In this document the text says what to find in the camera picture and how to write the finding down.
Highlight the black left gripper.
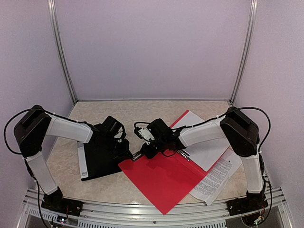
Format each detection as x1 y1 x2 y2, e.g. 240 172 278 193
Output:
103 135 133 161

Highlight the red file folder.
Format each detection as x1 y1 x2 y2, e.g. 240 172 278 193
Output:
118 109 209 216

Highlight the white paper sheet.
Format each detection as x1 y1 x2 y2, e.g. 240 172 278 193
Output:
171 110 229 172

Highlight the printed text paper sheet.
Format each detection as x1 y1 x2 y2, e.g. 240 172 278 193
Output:
190 147 242 206

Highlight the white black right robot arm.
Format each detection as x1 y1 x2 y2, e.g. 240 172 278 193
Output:
134 106 266 211

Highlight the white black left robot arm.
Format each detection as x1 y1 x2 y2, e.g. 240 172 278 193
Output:
14 105 133 211

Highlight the centre metal folder clip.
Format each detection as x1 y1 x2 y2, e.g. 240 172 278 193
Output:
178 150 190 161

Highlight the metal folder clip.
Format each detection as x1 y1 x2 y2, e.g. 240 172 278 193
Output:
178 150 190 161
132 151 143 162

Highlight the upper metal folder clip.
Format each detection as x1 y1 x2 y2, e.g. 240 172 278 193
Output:
132 151 143 162

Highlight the black book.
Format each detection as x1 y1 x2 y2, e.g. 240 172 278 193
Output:
77 142 124 181

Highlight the right camera cable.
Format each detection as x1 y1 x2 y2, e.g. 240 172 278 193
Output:
133 121 181 157

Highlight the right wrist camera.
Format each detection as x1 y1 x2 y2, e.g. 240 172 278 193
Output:
134 127 155 142

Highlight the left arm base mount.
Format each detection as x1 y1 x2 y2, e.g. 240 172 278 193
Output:
41 198 83 217

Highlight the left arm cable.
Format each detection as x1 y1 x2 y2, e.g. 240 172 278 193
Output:
3 108 91 214

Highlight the aluminium front rail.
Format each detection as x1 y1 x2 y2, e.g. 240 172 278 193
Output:
16 189 292 228

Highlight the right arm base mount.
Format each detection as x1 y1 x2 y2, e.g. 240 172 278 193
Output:
227 197 268 216

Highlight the left aluminium corner post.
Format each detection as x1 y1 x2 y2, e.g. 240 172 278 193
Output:
47 0 78 105

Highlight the aluminium corner post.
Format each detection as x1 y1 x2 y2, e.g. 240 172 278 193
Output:
229 0 258 105
47 0 78 105

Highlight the right aluminium corner post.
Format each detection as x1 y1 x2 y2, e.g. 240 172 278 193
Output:
229 0 258 105

